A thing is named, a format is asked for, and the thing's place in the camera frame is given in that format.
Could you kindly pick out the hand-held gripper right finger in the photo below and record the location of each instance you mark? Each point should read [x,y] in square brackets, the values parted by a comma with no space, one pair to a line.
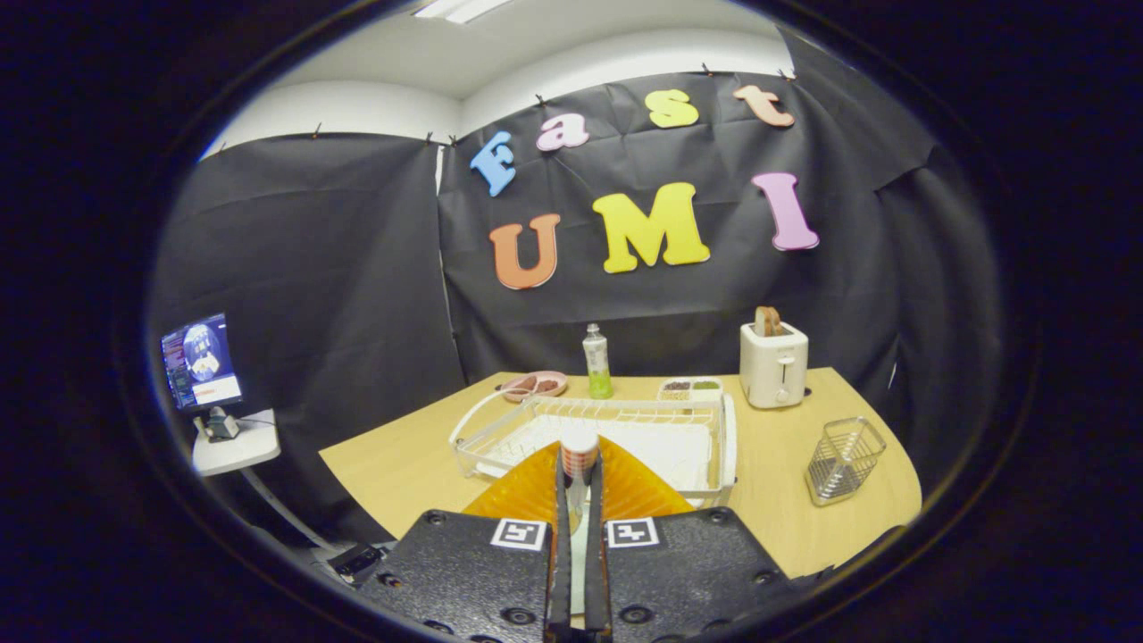
[596,572]

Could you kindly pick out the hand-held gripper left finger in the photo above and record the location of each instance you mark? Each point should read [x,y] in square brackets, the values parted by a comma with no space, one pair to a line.
[560,572]

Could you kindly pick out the pink oval plate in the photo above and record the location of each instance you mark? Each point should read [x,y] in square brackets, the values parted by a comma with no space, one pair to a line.
[534,396]

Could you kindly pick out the white drip tray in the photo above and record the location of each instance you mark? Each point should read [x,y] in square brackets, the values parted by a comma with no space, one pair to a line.
[670,446]

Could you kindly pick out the small black box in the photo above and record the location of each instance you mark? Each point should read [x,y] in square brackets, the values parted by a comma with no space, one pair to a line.
[357,561]

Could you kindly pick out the white divided tray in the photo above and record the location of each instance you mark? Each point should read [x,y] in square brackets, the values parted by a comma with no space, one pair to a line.
[705,394]

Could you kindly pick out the clear bottle green liquid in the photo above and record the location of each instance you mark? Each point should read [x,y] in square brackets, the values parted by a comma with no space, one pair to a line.
[597,362]

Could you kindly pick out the black backdrop cloth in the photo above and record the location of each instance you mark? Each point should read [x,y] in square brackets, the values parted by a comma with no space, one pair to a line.
[625,313]

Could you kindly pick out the white toaster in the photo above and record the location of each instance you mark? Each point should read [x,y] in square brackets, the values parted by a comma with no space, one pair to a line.
[772,366]

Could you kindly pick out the brown toast slice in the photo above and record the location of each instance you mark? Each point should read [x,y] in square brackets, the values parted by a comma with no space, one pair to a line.
[768,321]

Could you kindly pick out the small device on stand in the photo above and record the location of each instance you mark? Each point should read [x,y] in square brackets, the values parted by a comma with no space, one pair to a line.
[221,424]

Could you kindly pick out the computer monitor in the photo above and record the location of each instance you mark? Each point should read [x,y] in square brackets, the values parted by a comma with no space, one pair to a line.
[201,362]

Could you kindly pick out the ceiling light panel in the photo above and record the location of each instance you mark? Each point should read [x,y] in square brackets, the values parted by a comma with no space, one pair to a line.
[460,9]

